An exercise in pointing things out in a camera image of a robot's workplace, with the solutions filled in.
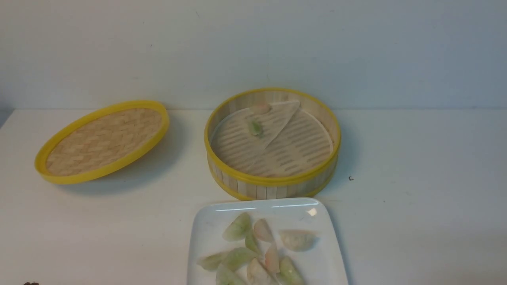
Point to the yellow rimmed bamboo steamer lid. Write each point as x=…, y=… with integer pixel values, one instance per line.
x=102, y=142

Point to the yellow rimmed bamboo steamer basket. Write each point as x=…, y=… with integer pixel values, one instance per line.
x=247, y=187

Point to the pale pink dumpling right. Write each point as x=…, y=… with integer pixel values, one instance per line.
x=298, y=240

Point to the small green dumpling centre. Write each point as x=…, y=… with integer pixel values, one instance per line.
x=251, y=242

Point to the pale dumpling bottom middle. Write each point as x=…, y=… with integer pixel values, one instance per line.
x=258, y=275

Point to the white square plate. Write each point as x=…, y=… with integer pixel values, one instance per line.
x=322, y=264

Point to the white steamer liner paper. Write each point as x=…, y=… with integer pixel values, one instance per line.
x=293, y=141

